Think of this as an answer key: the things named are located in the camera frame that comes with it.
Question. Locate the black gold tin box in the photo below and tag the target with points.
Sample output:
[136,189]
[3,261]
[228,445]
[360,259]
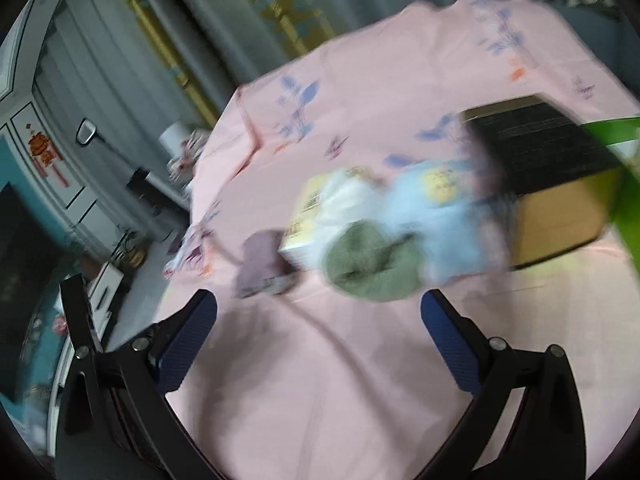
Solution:
[551,183]

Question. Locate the green knitted sock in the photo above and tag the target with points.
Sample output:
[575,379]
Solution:
[366,263]

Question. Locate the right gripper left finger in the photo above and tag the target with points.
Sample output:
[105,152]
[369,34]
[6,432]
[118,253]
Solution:
[155,364]

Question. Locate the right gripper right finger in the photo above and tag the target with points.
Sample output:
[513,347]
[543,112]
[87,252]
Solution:
[486,368]

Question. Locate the white cabinet with red decoration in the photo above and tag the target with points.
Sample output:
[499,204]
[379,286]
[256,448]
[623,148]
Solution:
[67,195]

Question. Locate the purple cloth piece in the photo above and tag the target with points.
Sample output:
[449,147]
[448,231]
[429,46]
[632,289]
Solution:
[263,268]

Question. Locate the light blue plush toy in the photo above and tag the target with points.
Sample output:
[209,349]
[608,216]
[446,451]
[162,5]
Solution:
[457,235]

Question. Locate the dark grey sofa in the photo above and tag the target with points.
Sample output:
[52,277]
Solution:
[612,40]

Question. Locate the grey curtain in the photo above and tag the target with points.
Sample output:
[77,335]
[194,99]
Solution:
[136,66]

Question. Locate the pink printed tablecloth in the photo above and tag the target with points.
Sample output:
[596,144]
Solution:
[468,148]

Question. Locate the green cardboard box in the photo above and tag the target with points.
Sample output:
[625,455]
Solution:
[624,214]

